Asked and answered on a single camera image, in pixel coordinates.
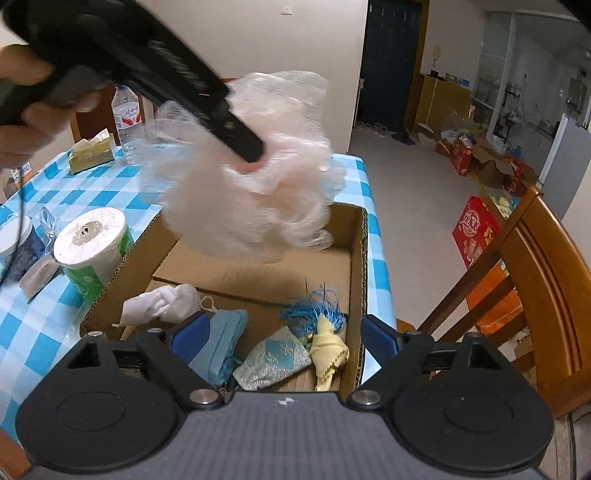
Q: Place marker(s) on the dark blue door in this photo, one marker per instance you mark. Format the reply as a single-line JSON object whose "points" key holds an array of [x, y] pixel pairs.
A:
{"points": [[392, 64]]}

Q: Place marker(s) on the pink mesh bath pouf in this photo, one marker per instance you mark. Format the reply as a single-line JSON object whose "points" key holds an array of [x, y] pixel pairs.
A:
{"points": [[258, 207]]}

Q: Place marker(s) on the large red gift box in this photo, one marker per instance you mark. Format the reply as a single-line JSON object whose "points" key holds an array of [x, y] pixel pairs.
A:
{"points": [[475, 230]]}

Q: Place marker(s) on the cardboard box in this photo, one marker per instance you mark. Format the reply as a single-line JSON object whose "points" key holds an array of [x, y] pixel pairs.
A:
{"points": [[258, 277]]}

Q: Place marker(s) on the green wrapped toilet paper roll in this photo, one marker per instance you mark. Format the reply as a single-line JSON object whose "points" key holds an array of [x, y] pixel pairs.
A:
{"points": [[92, 258]]}

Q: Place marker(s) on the wooden chair with slatted back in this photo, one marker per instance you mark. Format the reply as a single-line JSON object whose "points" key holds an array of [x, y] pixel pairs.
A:
{"points": [[105, 119]]}

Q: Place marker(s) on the yellow wooden cabinet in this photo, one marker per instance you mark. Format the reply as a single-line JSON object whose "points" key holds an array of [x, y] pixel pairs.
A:
{"points": [[438, 101]]}

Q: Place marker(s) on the yellow tissue pack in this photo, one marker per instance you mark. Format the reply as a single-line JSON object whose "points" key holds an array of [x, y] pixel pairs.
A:
{"points": [[92, 157]]}

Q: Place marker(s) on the open brown cardboard carton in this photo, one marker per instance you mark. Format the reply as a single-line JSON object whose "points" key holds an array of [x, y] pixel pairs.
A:
{"points": [[491, 168]]}

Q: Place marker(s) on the brown cloth sachet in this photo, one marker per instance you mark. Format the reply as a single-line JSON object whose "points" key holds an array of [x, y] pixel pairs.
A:
{"points": [[39, 277]]}

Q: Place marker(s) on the orange bag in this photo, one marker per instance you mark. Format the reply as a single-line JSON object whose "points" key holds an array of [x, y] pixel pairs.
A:
{"points": [[494, 300]]}

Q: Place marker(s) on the wooden chair with curved back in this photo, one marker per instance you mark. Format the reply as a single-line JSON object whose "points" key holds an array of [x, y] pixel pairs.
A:
{"points": [[545, 286]]}

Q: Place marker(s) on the blue face mask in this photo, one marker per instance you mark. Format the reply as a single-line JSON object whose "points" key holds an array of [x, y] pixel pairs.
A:
{"points": [[221, 341]]}

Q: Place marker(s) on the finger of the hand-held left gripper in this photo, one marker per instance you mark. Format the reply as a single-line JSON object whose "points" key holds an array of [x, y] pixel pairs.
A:
{"points": [[240, 138]]}

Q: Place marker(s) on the person's left hand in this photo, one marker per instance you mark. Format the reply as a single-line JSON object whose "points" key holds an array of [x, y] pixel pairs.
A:
{"points": [[18, 64]]}

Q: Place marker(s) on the white refrigerator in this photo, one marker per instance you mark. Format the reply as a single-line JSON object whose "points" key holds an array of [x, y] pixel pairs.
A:
{"points": [[568, 161]]}

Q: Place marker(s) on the yellow knotted cloth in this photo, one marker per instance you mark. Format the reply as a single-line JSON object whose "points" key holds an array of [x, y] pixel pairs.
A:
{"points": [[328, 350]]}

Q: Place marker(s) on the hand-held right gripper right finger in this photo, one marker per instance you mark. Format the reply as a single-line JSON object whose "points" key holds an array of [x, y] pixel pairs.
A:
{"points": [[378, 341]]}

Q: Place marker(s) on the floral sachet pouch with tassel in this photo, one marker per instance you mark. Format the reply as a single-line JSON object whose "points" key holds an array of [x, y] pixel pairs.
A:
{"points": [[272, 357]]}

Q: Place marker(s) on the blue checked tablecloth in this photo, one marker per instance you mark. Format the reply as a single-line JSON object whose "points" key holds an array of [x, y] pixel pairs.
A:
{"points": [[27, 332]]}

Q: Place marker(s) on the white knotted cloth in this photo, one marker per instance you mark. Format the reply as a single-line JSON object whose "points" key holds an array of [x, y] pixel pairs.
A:
{"points": [[180, 300]]}

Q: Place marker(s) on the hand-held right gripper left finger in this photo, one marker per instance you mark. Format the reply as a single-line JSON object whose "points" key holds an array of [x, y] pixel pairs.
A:
{"points": [[191, 337]]}

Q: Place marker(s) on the clear water bottle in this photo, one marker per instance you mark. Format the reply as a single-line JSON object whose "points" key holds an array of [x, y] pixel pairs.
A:
{"points": [[127, 115]]}

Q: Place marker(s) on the white lid jar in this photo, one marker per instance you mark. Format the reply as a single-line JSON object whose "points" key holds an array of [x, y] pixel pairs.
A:
{"points": [[23, 249]]}

